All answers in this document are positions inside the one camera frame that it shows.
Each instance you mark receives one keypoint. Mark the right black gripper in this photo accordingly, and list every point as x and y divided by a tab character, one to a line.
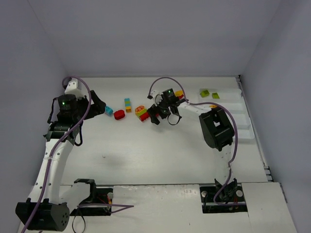
160	109

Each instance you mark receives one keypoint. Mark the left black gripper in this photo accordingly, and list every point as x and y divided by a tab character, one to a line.
90	105

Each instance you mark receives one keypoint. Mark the light blue lego brick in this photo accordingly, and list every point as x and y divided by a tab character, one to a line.
108	111

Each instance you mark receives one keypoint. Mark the red rounded lego brick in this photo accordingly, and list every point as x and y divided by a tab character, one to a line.
119	114

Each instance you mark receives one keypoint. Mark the small green lego brick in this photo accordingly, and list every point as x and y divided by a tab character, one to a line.
215	95

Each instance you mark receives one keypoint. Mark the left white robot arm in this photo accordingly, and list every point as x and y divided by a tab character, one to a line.
45	208

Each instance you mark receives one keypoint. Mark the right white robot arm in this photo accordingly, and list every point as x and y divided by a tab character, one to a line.
218	128

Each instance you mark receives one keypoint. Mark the blue yellow stacked lego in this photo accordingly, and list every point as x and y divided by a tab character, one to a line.
127	104

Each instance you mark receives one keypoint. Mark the yellow red lego piece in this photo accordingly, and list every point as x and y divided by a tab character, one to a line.
179	94

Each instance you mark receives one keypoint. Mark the white divided sorting tray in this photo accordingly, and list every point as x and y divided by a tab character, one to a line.
233	101

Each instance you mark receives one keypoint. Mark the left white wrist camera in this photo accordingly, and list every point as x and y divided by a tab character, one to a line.
74	87

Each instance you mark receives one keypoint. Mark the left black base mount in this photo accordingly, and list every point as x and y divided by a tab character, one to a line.
104	196

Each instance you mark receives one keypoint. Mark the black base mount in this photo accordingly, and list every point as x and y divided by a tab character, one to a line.
104	196
233	202

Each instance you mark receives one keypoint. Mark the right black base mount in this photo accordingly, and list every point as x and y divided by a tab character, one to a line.
233	202

